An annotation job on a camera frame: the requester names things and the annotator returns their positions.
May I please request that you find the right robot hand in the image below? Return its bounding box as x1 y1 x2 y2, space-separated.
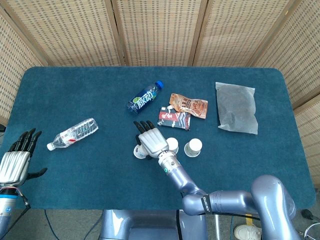
133 120 169 161

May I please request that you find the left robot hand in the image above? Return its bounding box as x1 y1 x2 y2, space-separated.
0 128 48 187

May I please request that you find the white paper cup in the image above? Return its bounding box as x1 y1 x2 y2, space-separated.
183 138 203 158
133 144 148 159
166 137 179 154

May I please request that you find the black red snack packet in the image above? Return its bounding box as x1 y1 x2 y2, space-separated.
156 105 192 131

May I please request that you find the blue drink bottle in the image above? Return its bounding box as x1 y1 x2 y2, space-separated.
127 80 165 115

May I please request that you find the orange snack pouch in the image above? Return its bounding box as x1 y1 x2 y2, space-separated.
169 93 209 120

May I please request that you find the blue felt table cover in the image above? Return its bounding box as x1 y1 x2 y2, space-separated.
1 66 316 211

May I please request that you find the clear plastic water bottle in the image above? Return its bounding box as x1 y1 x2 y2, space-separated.
46 117 99 152

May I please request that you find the blue-grey robot torso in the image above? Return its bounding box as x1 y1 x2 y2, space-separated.
99 209 208 240

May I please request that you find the grey translucent plastic bag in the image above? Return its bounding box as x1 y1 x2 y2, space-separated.
215 81 259 135

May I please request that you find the metal table leg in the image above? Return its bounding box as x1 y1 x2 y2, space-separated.
214 215 221 237

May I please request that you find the woven bamboo folding screen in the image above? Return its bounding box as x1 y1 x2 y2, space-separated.
0 0 320 187

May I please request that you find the white shoe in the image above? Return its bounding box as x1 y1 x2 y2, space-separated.
233 224 263 240

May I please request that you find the black stool base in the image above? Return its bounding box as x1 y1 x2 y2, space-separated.
301 208 320 240

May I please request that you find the black cable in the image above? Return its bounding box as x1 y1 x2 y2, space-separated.
0 192 32 240

